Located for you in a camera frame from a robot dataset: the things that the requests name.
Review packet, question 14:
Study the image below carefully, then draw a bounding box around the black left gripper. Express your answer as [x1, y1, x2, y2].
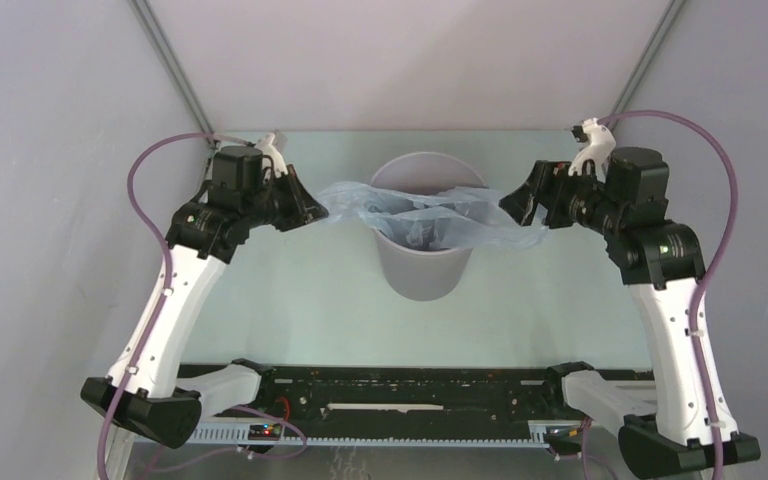
[242, 164, 328, 232]

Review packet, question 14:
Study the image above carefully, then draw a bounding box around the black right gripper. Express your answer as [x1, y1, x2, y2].
[498, 159, 623, 235]

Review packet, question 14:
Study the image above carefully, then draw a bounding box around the light blue plastic trash bag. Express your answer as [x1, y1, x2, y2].
[316, 182, 549, 252]

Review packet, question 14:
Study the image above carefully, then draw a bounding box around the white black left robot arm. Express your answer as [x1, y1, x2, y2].
[80, 141, 328, 449]

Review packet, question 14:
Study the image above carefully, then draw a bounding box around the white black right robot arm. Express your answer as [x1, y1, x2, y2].
[500, 147, 761, 479]

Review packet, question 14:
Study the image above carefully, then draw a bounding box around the grey plastic trash bin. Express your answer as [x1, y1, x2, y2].
[371, 152, 486, 301]

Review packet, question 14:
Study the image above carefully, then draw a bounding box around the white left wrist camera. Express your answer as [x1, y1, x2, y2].
[254, 130, 288, 178]

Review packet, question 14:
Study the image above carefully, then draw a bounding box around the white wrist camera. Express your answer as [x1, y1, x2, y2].
[568, 118, 616, 179]
[254, 130, 288, 178]

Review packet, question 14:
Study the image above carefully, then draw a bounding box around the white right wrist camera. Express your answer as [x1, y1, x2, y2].
[568, 118, 616, 179]

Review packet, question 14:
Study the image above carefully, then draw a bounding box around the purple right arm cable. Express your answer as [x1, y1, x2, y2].
[599, 109, 740, 480]

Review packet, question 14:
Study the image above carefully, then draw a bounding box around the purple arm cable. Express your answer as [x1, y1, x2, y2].
[95, 132, 253, 480]
[599, 109, 740, 480]

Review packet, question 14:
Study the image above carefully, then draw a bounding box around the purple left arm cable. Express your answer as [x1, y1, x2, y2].
[95, 132, 253, 480]

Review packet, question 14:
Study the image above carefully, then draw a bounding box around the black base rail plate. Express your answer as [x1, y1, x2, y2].
[201, 362, 590, 439]

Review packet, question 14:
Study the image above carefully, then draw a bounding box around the right corner aluminium post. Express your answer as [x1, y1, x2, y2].
[611, 0, 689, 115]

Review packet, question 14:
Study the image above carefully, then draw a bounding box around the corner aluminium post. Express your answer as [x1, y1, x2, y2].
[127, 0, 214, 133]
[611, 0, 689, 115]

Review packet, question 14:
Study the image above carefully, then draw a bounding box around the left corner aluminium post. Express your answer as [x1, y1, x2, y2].
[127, 0, 214, 133]

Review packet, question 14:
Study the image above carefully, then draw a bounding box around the white slotted cable duct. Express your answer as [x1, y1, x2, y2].
[186, 421, 578, 449]

